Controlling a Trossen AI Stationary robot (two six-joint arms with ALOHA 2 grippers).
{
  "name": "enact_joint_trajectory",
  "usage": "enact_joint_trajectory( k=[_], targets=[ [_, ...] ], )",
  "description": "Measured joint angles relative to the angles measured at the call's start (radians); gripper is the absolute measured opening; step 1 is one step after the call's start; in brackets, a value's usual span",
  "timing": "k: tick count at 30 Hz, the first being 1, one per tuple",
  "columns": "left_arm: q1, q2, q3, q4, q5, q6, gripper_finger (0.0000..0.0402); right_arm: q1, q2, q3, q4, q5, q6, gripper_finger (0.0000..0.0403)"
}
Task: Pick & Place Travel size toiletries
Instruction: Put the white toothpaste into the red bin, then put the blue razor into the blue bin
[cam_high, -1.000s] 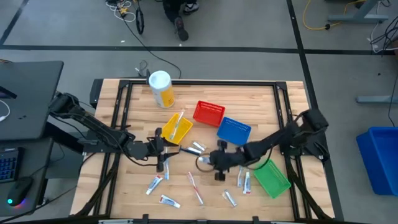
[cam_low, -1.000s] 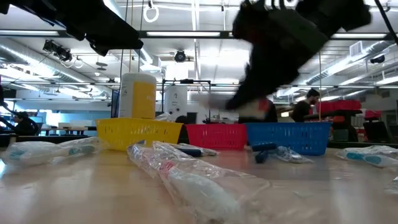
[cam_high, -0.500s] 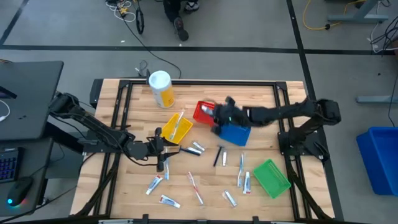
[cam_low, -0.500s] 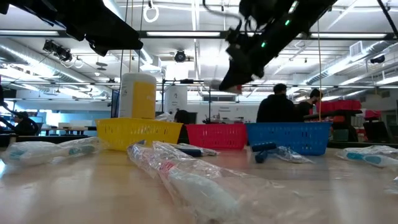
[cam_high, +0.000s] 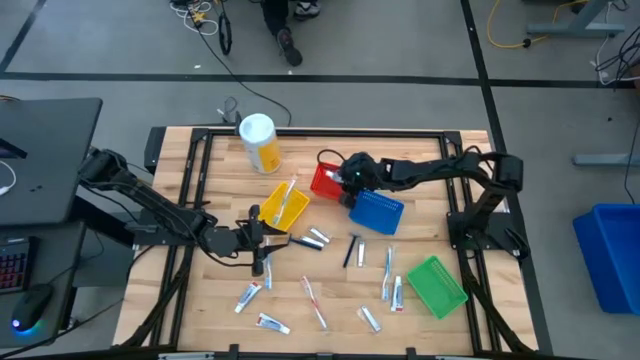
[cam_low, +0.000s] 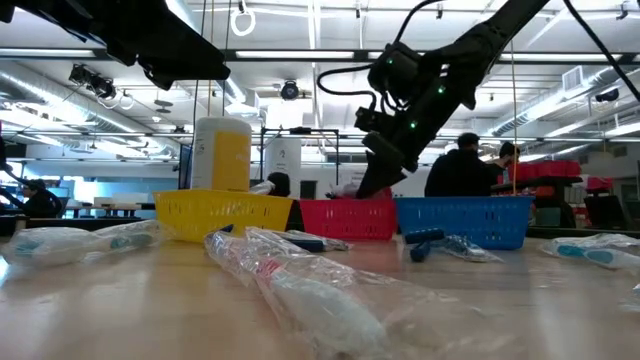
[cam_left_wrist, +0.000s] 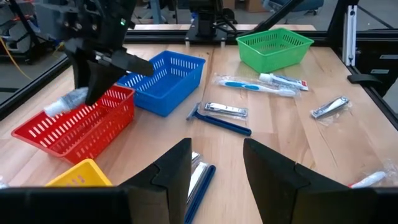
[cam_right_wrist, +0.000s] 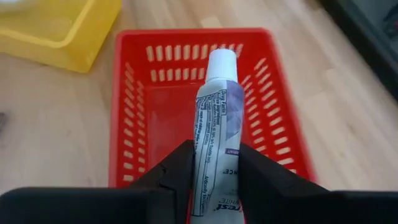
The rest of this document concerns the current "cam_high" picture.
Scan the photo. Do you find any red plastic basket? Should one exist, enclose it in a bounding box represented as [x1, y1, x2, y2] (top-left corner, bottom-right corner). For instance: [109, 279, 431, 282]
[308, 160, 349, 202]

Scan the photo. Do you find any yellow floor cable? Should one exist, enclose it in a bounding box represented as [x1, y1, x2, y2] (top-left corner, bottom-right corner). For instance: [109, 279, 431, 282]
[486, 0, 592, 50]

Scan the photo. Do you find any coiled black cable loop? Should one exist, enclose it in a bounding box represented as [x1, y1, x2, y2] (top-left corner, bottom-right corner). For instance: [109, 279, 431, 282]
[217, 0, 234, 56]

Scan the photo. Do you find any person's foot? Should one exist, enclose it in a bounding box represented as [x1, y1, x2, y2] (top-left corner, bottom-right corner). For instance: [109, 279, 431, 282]
[292, 0, 322, 22]

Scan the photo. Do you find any yellow wipes canister white lid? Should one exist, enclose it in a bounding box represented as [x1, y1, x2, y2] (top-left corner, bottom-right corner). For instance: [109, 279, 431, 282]
[238, 112, 284, 176]

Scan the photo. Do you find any yellow plastic basket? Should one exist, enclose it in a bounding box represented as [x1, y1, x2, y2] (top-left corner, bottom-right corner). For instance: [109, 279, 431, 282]
[257, 180, 312, 233]

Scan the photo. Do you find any thin black hanging cable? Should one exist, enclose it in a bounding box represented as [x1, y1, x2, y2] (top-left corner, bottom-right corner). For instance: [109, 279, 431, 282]
[623, 117, 640, 206]

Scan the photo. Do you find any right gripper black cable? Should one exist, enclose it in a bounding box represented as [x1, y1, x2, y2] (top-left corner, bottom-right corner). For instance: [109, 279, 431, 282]
[316, 148, 347, 170]

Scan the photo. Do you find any person's leg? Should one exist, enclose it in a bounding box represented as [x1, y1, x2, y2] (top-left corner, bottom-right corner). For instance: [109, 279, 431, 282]
[259, 0, 305, 68]

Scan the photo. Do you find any black backlit keyboard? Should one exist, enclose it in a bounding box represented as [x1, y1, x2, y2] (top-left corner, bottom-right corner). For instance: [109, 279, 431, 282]
[0, 237, 32, 295]

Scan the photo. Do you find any grey desk leg frame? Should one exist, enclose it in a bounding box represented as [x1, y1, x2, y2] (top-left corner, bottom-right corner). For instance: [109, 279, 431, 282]
[524, 0, 627, 39]

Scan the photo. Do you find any black monitor edge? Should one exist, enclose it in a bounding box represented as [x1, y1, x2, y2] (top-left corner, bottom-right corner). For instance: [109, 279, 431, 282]
[0, 137, 29, 160]

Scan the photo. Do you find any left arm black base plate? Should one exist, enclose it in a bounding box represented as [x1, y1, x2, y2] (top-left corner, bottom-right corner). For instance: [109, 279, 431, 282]
[130, 207, 207, 247]

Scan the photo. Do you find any packaged blue toothbrush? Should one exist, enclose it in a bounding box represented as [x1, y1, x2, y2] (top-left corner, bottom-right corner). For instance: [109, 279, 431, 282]
[263, 237, 274, 291]
[381, 244, 395, 302]
[271, 175, 300, 227]

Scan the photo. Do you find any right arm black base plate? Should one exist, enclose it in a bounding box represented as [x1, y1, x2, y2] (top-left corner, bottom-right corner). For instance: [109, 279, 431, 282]
[446, 209, 530, 251]

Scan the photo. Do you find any white cable on desk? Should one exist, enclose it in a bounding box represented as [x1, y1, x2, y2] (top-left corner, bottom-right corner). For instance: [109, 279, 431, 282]
[0, 159, 18, 197]

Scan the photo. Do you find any blue plastic bin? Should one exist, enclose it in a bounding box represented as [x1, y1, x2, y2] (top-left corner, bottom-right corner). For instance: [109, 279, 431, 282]
[572, 202, 640, 316]

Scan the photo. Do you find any black glowing computer mouse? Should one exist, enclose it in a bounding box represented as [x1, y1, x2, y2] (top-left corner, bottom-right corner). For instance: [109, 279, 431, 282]
[10, 283, 55, 334]

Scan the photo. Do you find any long black floor cable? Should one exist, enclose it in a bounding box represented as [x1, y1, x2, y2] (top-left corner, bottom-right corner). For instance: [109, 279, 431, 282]
[192, 19, 294, 127]

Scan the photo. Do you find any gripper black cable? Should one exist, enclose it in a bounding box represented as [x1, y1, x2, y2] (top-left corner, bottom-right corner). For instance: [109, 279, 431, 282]
[316, 148, 347, 170]
[198, 243, 257, 270]

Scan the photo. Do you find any black desk top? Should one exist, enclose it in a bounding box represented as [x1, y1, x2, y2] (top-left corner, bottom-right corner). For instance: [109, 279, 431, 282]
[0, 97, 104, 227]

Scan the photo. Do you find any black aluminium table frame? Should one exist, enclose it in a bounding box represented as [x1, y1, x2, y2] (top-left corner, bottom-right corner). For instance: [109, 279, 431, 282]
[112, 125, 554, 360]

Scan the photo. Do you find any black and white cable bundle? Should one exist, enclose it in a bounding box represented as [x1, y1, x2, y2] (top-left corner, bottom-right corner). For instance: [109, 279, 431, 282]
[589, 24, 640, 87]

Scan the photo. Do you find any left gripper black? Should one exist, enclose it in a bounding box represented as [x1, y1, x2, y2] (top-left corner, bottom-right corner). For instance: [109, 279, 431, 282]
[202, 203, 292, 278]

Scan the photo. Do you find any blue plastic basket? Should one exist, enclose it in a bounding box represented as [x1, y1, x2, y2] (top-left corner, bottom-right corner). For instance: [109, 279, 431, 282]
[347, 189, 406, 237]

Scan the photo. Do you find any packaged red toothbrush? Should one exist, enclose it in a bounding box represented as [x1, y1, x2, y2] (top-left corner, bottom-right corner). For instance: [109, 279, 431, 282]
[299, 275, 329, 331]

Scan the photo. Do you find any black lower desk shelf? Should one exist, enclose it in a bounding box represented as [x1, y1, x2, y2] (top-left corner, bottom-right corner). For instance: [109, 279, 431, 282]
[0, 221, 87, 349]

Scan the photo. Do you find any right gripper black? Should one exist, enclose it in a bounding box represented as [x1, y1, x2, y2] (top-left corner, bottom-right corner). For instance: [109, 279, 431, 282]
[335, 151, 389, 209]

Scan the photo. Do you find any grey desk foot bar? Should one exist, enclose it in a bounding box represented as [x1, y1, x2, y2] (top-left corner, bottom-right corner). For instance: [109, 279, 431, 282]
[572, 153, 640, 168]

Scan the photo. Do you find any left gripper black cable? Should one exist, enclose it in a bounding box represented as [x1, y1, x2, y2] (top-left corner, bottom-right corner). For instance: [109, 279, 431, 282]
[198, 243, 257, 270]

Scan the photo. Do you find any green plastic basket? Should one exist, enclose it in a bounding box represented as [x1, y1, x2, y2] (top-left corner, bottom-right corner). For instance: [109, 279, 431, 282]
[405, 255, 470, 321]

